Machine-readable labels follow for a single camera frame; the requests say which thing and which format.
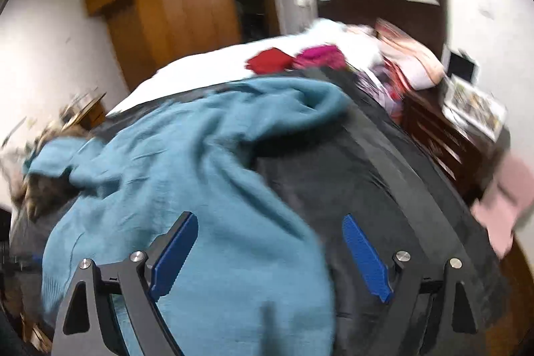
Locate pink plastic stool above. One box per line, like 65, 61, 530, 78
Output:
471, 153, 533, 259

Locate small dark monitor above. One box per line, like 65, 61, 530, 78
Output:
441, 45, 477, 84

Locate white bed cover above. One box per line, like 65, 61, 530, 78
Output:
108, 18, 380, 116

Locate black satin sheet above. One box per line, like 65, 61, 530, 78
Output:
7, 65, 512, 356

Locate dark wooden headboard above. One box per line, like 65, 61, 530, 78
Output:
315, 0, 449, 58

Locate magenta folded garment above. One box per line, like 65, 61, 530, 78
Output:
292, 44, 347, 69

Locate dark wooden nightstand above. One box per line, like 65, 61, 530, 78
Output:
401, 87, 511, 205

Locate brown knit garment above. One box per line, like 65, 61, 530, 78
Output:
7, 125, 91, 223

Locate red striped folded cloth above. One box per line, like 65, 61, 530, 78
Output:
356, 59, 412, 122

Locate brown wooden wardrobe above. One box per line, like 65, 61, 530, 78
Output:
83, 0, 281, 90

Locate teal knit sweater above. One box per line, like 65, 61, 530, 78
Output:
29, 78, 349, 355

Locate cluttered wooden desk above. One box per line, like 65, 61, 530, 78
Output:
60, 88, 106, 131

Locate red folded garment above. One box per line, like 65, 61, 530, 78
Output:
245, 48, 294, 75

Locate photo collage frame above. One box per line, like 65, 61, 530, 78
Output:
442, 75, 507, 142

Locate striped pink pillow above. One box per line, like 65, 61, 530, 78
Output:
375, 19, 445, 90

